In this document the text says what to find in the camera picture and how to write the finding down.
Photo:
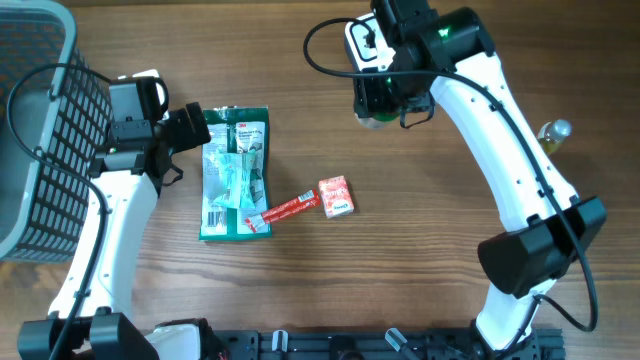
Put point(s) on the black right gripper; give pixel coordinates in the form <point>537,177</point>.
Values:
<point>369,100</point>

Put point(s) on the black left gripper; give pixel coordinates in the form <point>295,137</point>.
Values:
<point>184,137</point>

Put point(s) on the green lid jar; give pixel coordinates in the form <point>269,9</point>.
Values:
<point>376,120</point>

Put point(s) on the red stick packet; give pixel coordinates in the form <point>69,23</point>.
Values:
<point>305,201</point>

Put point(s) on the yellow liquid bottle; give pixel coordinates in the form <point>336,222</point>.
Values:
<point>553,134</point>

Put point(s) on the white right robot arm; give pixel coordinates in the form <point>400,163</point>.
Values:
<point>411,59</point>

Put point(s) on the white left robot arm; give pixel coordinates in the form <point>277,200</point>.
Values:
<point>126,180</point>

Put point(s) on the white barcode scanner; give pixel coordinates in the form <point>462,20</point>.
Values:
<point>363,57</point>

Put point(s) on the teal small packet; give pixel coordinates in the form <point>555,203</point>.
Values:
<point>232,182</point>

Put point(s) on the green 3M package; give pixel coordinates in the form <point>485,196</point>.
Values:
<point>235,130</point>

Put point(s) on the pink tissue box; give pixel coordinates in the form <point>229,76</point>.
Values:
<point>336,197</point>

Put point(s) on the grey plastic basket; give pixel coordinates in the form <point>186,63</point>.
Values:
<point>53,116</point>

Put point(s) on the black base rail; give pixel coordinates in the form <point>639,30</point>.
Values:
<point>360,344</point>

